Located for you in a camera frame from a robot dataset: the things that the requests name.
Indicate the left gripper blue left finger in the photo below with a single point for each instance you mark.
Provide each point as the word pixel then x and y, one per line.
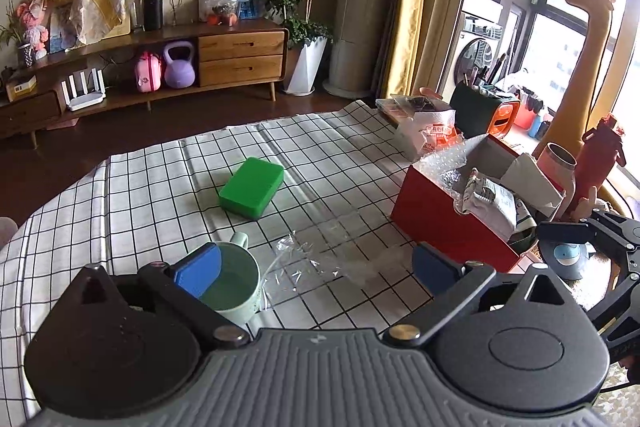
pixel 177 289

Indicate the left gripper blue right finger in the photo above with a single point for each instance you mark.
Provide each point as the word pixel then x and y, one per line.
pixel 456 289

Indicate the red cardboard storage box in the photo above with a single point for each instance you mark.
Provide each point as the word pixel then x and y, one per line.
pixel 427 214

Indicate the printed fabric gift bag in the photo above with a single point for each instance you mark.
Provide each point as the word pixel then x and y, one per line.
pixel 502 212

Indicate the green scrub sponge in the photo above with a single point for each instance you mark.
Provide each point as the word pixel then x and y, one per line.
pixel 251 188

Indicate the clear bubble wrap sheet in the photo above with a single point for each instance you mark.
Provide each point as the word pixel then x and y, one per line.
pixel 449 168

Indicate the pale green ceramic mug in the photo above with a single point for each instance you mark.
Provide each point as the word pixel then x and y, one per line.
pixel 226 277

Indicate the white pink bunny toy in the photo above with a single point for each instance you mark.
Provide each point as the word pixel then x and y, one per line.
pixel 586 205

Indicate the clear cellophane wrapper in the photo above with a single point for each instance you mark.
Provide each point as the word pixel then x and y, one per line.
pixel 356 246

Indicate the orange white snack bag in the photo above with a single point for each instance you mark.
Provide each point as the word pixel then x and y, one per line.
pixel 425 132

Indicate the red water bottle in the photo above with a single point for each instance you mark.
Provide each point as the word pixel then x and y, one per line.
pixel 602 148

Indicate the black white checkered tablecloth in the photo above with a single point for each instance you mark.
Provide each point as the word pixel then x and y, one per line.
pixel 162 202

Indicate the white steel thermos cup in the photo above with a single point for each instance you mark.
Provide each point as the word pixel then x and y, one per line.
pixel 559 165

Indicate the green orange storage bin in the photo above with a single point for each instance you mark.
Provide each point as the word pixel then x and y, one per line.
pixel 481 111

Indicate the red plastic bucket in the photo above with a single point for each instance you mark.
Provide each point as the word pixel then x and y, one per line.
pixel 525 116

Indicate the orange giraffe plush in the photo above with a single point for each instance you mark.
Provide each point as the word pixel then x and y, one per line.
pixel 570 120

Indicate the white wifi router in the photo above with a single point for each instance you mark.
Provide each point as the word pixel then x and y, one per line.
pixel 83 89

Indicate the purple kettlebell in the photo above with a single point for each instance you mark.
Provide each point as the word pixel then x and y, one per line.
pixel 179 74

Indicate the pink small backpack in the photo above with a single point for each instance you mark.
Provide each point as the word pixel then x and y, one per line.
pixel 148 72

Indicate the white tall planter pot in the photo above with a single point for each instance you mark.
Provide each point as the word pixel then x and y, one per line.
pixel 306 68

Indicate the wooden tv sideboard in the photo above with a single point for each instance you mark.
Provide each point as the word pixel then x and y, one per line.
pixel 250 52

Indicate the white front-load washing machine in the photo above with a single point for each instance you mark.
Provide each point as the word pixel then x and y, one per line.
pixel 475 46

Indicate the black cylinder speaker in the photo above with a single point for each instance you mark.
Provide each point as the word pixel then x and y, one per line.
pixel 153 14

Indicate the clear bag of snacks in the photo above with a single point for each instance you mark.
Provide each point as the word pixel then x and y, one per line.
pixel 218 12

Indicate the pink plush doll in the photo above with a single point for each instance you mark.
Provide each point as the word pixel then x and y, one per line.
pixel 32 16

